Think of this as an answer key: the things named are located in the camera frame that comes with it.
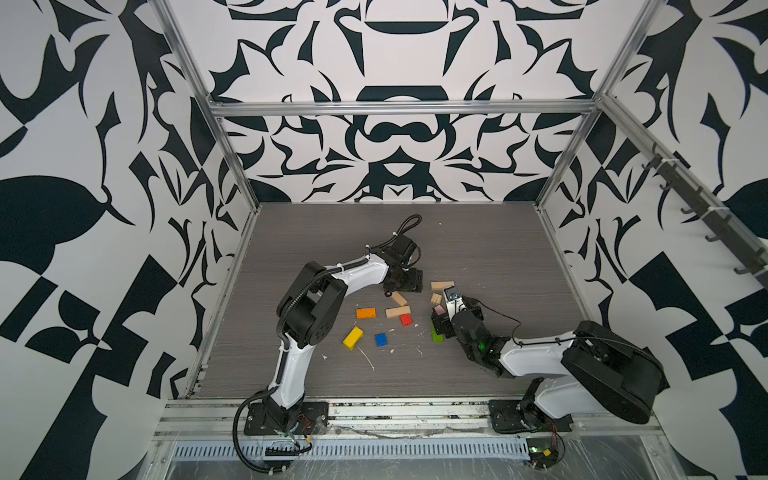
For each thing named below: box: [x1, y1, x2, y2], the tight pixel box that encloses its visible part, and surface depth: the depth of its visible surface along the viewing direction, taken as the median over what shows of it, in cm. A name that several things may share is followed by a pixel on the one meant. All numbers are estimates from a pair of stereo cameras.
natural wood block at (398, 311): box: [385, 305, 411, 318], surface depth 93 cm
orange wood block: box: [356, 308, 377, 319], surface depth 93 cm
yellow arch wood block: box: [342, 326, 364, 351], surface depth 87 cm
